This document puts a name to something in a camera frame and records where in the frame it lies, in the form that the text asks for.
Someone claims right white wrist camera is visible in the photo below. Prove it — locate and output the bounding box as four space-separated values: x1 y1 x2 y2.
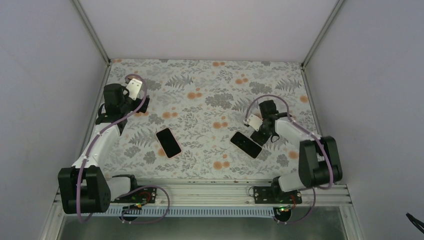
243 114 263 132

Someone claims black object at corner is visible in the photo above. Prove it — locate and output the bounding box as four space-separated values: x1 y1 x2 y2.
405 212 424 234

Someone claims black phone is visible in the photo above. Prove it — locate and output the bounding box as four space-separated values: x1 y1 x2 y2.
229 131 262 159

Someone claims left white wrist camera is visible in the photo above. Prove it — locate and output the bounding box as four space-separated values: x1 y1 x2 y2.
126 78 143 101

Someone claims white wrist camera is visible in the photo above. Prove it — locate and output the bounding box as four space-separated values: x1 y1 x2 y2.
126 78 143 101
243 114 263 132

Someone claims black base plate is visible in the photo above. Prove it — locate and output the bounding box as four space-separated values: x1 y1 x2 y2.
253 177 303 205
107 174 157 204

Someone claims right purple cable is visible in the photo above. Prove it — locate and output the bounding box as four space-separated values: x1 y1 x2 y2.
245 94 335 225

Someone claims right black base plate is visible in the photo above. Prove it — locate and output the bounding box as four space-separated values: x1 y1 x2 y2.
253 177 303 205

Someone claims floral patterned mat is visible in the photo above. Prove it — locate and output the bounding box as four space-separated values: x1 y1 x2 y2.
103 58 317 180

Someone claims phone in pink case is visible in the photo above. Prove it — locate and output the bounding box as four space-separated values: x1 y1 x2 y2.
155 128 182 159

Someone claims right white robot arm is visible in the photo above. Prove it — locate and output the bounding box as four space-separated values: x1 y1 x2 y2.
243 100 343 204

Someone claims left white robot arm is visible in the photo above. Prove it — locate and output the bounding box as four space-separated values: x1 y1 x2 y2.
57 77 150 215

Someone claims aluminium rail frame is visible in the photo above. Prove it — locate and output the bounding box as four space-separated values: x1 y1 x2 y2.
41 179 363 240

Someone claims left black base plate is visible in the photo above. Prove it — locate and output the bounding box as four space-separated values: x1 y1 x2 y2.
107 174 157 204

